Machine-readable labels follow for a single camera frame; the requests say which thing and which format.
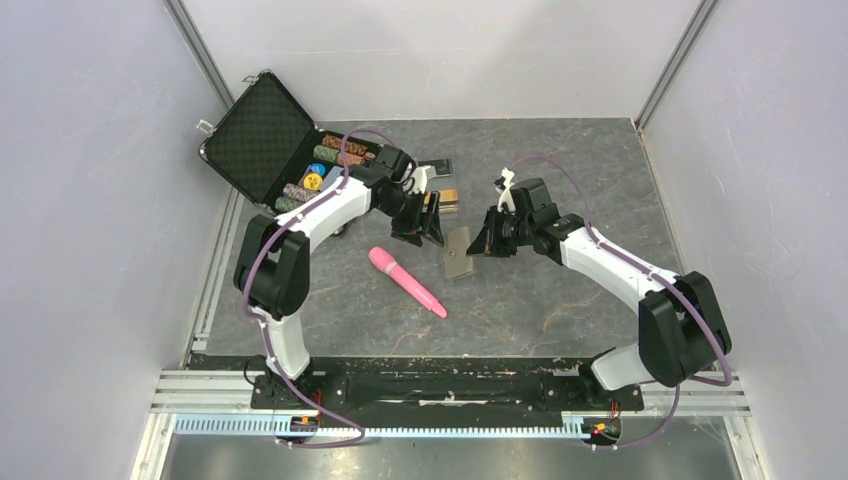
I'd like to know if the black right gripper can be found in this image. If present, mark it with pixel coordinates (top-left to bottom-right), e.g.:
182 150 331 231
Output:
468 205 534 258

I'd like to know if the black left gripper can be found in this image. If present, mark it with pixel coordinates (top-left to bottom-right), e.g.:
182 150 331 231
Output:
377 190 444 249

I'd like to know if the beige card holder wallet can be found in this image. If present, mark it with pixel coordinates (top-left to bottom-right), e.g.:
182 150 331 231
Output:
444 227 474 280

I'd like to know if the gold credit card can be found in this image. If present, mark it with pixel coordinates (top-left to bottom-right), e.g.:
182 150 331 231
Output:
437 189 459 214

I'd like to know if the pink cylindrical marker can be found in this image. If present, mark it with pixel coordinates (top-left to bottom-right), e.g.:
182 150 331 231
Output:
368 246 448 319

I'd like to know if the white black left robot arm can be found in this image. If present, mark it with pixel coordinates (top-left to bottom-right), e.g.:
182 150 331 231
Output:
234 146 444 408

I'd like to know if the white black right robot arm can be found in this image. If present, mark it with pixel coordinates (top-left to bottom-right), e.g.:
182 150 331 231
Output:
467 170 732 408

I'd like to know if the black poker chip case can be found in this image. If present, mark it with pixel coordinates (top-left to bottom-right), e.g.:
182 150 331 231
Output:
199 70 342 215

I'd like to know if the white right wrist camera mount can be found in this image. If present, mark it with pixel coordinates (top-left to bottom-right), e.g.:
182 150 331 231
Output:
494 168 516 214

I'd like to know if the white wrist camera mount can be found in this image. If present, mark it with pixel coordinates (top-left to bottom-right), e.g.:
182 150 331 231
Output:
403 165 435 195
494 168 516 214

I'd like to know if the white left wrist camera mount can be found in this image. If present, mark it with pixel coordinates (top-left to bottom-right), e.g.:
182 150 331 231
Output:
403 165 435 195

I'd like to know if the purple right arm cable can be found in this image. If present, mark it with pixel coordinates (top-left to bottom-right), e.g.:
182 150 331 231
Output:
508 154 735 450

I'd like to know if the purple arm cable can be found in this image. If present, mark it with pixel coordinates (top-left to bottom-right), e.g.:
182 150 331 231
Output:
508 154 735 450
239 128 399 450

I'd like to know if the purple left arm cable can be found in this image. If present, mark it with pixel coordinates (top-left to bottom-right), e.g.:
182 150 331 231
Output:
239 128 399 450

